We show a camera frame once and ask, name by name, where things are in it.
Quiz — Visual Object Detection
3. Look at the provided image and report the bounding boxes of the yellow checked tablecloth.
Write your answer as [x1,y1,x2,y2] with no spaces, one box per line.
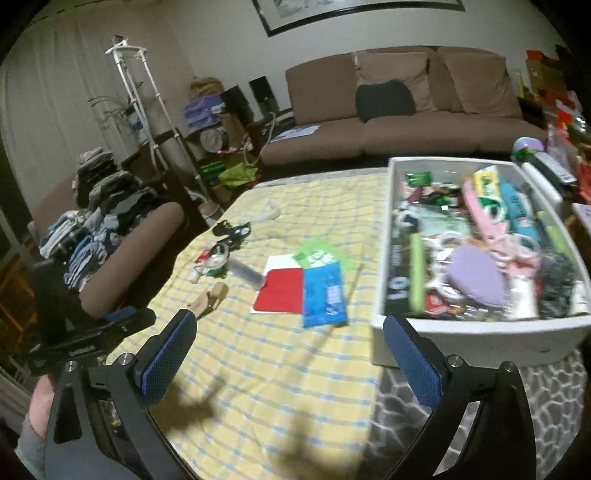
[104,173,393,480]

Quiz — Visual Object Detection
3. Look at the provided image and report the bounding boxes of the white storage box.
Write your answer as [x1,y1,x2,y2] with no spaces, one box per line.
[372,157,591,367]

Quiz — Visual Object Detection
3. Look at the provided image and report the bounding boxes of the person's left forearm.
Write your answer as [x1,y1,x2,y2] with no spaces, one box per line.
[18,374,58,478]

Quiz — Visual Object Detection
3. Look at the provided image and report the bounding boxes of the red white card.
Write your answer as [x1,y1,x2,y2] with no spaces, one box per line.
[250,255,306,315]

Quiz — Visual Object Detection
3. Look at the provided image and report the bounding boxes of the black cushion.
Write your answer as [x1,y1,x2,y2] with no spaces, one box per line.
[356,80,416,123]

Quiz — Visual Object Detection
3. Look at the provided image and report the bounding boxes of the black speaker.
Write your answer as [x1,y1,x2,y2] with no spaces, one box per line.
[248,76,274,116]

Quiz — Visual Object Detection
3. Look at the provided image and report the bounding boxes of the flat green packet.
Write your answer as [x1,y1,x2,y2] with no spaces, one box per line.
[294,236,357,271]

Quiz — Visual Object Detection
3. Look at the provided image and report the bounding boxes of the red cardboard boxes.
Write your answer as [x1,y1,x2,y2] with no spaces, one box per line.
[525,48,591,139]

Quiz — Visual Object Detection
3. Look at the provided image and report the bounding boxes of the white curved plastic piece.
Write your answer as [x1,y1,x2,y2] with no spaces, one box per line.
[252,200,282,223]

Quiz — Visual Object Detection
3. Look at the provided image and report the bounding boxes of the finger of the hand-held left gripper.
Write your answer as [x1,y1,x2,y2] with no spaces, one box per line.
[99,308,157,342]

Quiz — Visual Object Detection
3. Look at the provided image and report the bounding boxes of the blue packet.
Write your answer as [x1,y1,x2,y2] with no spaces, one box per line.
[302,263,348,329]

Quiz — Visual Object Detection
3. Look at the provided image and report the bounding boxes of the grey remote control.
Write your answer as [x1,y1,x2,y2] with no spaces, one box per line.
[531,151,579,186]

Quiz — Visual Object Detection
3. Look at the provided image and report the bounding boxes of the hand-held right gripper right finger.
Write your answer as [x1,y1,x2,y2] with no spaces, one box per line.
[384,315,536,480]

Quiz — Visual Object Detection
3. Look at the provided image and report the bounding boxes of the white blue paper sheet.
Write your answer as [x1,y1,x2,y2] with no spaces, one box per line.
[272,124,320,140]

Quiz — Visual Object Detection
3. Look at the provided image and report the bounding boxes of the woven straw basket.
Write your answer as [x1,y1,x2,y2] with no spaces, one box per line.
[191,76,225,100]

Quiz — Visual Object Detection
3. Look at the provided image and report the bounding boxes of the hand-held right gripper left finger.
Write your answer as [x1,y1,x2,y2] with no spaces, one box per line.
[44,309,198,480]

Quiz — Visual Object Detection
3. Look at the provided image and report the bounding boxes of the small cardboard box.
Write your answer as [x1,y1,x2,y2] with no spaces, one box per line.
[187,295,214,320]

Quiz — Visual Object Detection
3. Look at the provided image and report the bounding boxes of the teal bottle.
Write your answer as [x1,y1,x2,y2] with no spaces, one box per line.
[501,182,542,243]

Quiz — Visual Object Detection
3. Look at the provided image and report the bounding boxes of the yellow green packet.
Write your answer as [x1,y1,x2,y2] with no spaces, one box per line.
[472,165,503,219]

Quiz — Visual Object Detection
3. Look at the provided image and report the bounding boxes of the pink plastic tool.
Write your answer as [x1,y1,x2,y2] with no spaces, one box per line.
[462,180,542,274]

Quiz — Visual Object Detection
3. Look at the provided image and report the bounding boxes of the lime green marker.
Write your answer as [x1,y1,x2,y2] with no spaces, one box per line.
[536,210,579,259]

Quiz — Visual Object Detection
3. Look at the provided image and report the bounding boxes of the brown sofa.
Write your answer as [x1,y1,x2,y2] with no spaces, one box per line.
[261,46,550,167]

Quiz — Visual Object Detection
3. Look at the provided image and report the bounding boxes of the black box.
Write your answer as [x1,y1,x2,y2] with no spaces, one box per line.
[221,85,254,125]

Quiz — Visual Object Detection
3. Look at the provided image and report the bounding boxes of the clear toothbrush case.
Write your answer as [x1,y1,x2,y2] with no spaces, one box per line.
[228,258,265,291]

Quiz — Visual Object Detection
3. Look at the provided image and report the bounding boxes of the green bag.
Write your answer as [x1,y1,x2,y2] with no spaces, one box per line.
[201,159,259,188]

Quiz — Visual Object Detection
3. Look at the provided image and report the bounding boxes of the stack of blue boxes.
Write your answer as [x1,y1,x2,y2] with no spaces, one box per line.
[184,97,225,130]

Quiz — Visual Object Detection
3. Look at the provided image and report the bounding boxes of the brown armchair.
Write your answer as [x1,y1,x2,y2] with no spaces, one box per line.
[28,200,188,324]

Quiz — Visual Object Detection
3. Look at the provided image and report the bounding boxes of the framed wall picture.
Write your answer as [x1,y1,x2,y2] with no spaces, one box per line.
[252,0,465,37]

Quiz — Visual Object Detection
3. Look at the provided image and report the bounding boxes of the pile of folded clothes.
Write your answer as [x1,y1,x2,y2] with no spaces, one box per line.
[39,147,162,291]

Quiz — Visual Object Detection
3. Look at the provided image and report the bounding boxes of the white metal rack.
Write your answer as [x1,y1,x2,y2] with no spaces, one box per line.
[105,39,218,217]

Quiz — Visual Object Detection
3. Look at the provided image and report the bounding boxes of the purple oval pouch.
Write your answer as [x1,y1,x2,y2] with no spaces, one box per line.
[444,244,509,311]

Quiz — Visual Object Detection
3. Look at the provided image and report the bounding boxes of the long green tube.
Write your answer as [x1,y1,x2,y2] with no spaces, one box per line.
[409,232,428,313]

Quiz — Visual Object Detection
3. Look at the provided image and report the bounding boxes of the wooden pencil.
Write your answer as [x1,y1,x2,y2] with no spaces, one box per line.
[346,264,364,297]

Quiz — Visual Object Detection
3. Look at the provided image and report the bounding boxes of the white curtain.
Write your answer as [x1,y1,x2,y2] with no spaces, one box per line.
[0,14,197,222]

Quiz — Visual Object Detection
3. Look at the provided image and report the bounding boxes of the purple ball toy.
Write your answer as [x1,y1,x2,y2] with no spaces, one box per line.
[512,137,549,163]

